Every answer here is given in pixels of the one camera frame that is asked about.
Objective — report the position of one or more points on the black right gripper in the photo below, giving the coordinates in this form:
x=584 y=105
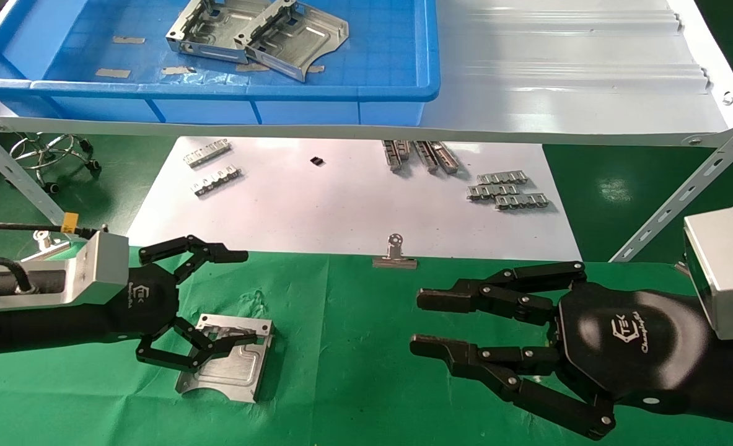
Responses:
x=632 y=341

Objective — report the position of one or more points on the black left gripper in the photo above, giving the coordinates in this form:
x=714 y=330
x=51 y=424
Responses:
x=149 y=303

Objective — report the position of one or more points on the silver sheet metal bracket part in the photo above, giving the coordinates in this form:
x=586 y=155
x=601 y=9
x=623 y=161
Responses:
x=304 y=37
x=208 y=31
x=230 y=371

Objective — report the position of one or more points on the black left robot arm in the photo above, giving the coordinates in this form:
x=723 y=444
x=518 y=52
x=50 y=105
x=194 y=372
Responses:
x=44 y=328

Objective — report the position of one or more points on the silver binder clip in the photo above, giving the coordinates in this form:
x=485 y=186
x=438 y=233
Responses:
x=395 y=260
x=47 y=244

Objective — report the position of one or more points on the small metal clip strip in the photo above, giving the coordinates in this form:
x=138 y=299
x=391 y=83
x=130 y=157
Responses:
x=501 y=178
x=521 y=201
x=206 y=153
x=491 y=192
x=216 y=181

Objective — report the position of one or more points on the green cloth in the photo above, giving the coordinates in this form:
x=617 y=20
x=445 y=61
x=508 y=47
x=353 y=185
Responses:
x=354 y=384

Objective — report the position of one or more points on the white sheet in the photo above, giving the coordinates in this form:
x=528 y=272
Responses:
x=316 y=210

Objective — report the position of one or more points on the chrome stool base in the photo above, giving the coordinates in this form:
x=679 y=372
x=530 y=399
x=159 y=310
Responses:
x=53 y=152

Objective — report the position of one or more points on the slotted white angle brace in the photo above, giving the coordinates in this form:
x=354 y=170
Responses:
x=682 y=192
x=19 y=176

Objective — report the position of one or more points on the tan tape piece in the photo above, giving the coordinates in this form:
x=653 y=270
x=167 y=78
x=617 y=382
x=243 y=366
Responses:
x=113 y=73
x=178 y=70
x=245 y=66
x=128 y=39
x=316 y=69

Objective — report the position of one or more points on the white metal shelf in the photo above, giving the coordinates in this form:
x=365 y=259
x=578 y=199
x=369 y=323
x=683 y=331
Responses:
x=558 y=93

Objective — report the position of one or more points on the blue plastic bin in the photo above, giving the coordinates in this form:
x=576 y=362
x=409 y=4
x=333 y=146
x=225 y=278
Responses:
x=378 y=62

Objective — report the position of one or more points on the short metal rail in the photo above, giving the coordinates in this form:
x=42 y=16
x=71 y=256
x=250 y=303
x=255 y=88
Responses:
x=392 y=156
x=404 y=148
x=447 y=159
x=427 y=157

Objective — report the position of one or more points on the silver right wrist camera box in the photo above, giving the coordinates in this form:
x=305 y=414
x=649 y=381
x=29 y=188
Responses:
x=728 y=266

